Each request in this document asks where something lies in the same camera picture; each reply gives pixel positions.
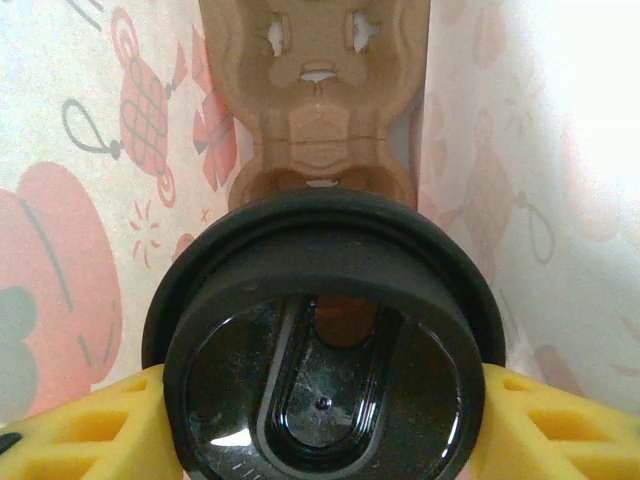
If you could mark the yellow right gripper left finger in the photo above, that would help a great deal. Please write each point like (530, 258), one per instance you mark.
(85, 435)

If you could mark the red white paper gift bag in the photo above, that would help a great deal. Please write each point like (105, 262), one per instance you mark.
(75, 150)

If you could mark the brown pulp cup carrier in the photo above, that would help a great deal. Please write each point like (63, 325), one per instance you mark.
(320, 125)

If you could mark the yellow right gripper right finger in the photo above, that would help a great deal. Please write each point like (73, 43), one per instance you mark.
(560, 440)

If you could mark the black plastic cup lid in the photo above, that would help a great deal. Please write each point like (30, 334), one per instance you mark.
(320, 410)

